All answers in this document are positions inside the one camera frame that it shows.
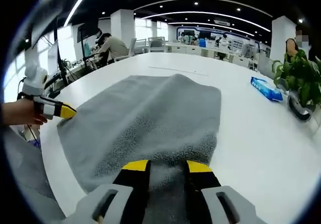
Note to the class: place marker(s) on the grey towel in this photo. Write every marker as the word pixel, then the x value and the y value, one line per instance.
pixel 150 118

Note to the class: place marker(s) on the person's left hand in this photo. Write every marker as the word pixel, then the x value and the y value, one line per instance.
pixel 20 113

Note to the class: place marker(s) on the white monitor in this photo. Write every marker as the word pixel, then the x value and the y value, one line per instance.
pixel 53 58

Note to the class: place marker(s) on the blue patterned object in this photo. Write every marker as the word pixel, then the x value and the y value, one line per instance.
pixel 34 143

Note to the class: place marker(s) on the large black hanging screen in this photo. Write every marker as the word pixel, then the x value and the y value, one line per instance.
pixel 47 20

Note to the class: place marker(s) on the black monitor on stand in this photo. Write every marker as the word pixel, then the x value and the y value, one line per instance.
pixel 87 30

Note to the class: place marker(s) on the person's grey clothing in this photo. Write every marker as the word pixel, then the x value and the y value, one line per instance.
pixel 25 173

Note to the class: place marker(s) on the long curved ceiling light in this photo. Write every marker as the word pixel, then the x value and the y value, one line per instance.
pixel 77 4

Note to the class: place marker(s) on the white office chair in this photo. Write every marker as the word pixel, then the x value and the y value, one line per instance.
pixel 130 48

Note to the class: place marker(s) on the grey office chair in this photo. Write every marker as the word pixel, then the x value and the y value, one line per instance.
pixel 156 44

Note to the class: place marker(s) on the blue wet wipes pack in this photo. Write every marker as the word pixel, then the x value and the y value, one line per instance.
pixel 267 89

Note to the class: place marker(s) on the row of white cabinets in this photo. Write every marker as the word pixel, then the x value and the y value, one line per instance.
pixel 183 49

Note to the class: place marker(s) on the green potted plant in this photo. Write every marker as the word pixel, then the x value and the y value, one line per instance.
pixel 302 78

